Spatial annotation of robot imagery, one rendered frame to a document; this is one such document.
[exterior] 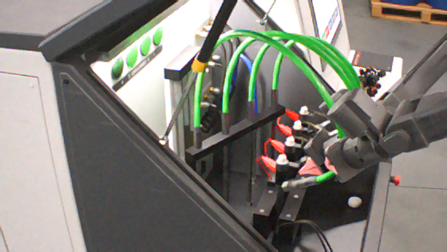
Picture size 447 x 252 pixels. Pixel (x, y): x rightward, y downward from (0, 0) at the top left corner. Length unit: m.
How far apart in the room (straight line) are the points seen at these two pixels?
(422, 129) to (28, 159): 0.71
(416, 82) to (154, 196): 0.55
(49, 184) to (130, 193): 0.19
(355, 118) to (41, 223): 0.67
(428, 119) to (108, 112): 0.50
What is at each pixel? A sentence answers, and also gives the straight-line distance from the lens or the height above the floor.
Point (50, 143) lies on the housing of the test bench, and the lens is 1.01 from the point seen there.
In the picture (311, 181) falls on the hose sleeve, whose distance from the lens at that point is 1.09.
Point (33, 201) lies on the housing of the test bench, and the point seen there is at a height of 1.13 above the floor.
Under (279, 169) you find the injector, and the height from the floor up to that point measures 1.09.
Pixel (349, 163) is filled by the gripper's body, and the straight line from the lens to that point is 0.96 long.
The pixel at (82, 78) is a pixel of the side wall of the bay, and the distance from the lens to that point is 0.89.
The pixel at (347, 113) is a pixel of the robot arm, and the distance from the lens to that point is 0.87.
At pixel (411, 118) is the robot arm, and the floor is 1.41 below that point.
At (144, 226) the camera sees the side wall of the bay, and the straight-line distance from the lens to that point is 1.00.
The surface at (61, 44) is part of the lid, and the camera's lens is 0.86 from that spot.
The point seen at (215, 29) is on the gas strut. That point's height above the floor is 1.52.
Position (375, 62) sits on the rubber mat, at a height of 0.98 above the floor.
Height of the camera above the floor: 1.79
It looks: 30 degrees down
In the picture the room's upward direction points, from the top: straight up
